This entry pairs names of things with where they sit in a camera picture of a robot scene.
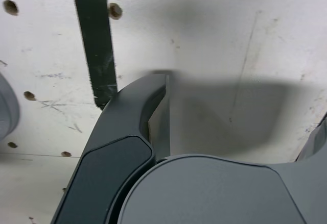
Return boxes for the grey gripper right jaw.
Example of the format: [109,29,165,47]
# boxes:
[116,111,327,224]

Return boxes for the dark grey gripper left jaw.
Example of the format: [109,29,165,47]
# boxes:
[52,73,171,224]

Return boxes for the black tape strip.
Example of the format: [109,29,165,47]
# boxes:
[73,0,119,110]

